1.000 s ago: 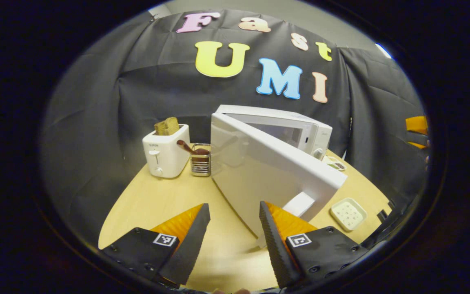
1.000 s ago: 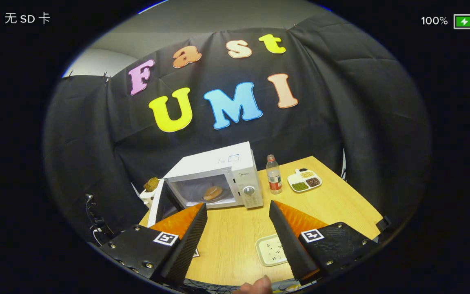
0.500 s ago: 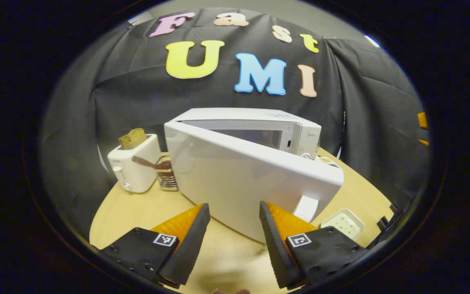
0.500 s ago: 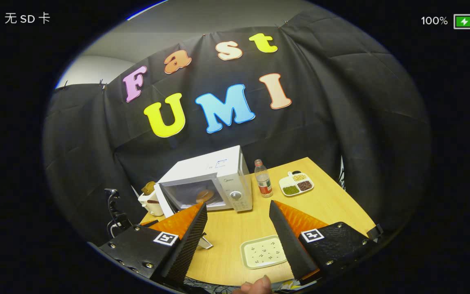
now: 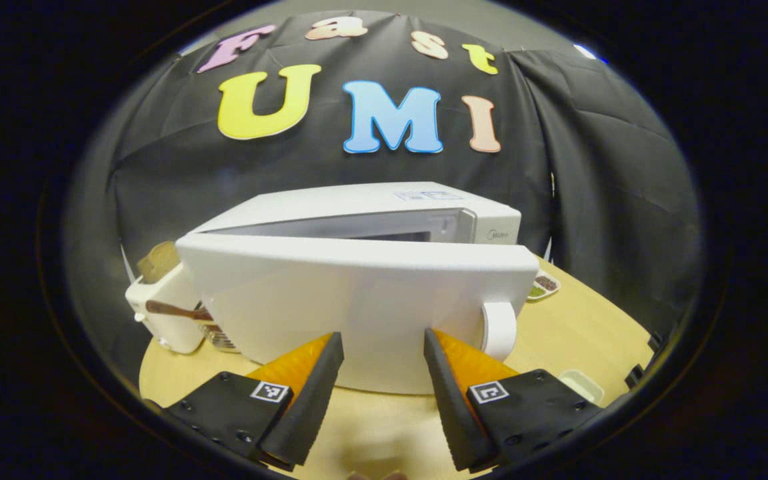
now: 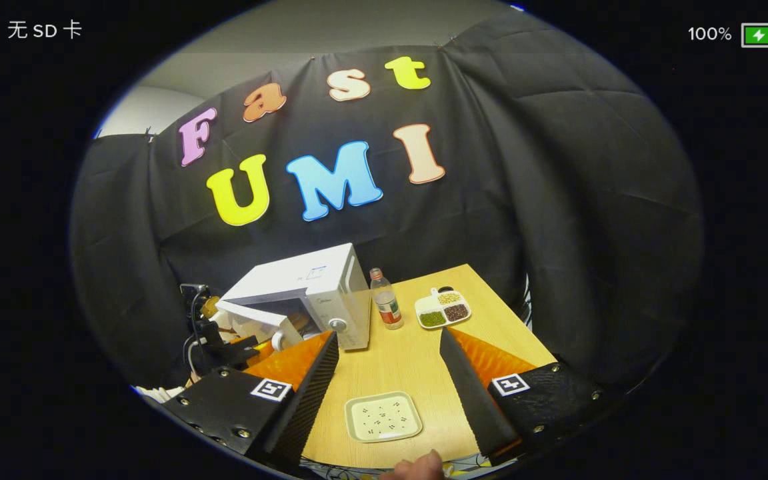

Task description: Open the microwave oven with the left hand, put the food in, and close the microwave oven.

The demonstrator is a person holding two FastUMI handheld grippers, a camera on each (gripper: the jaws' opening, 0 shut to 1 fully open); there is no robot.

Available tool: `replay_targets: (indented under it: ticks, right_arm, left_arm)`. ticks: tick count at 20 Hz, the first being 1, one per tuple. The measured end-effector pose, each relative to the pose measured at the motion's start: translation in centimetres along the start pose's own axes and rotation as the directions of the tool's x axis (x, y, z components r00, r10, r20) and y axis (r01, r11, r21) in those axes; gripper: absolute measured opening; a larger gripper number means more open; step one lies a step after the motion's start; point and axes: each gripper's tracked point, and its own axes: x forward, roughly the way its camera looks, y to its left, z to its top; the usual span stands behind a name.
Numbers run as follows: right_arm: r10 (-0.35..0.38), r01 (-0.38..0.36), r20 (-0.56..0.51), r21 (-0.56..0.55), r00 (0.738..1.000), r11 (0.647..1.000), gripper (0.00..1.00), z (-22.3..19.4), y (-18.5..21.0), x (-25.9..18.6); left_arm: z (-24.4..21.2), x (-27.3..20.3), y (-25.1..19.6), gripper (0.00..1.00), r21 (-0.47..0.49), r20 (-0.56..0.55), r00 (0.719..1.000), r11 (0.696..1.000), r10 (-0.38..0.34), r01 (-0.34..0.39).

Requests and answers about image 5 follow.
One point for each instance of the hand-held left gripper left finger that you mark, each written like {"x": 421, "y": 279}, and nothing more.
{"x": 310, "y": 400}

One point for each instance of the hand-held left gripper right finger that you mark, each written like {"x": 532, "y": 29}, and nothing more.
{"x": 447, "y": 400}

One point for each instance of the white microwave oven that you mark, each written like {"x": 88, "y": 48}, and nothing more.
{"x": 357, "y": 300}

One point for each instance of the pale green square plate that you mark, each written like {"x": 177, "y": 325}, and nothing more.
{"x": 582, "y": 385}

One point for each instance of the white divided condiment dish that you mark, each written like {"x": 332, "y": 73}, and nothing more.
{"x": 545, "y": 285}

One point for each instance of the brown wooden spoon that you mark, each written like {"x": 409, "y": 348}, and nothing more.
{"x": 174, "y": 310}

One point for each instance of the white toaster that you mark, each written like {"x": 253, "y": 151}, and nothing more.
{"x": 164, "y": 320}

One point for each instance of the brown bread slice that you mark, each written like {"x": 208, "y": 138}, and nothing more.
{"x": 157, "y": 261}

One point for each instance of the black backdrop cloth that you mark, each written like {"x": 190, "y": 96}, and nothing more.
{"x": 590, "y": 166}

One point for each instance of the black clamp mount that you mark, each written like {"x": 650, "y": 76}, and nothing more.
{"x": 644, "y": 363}

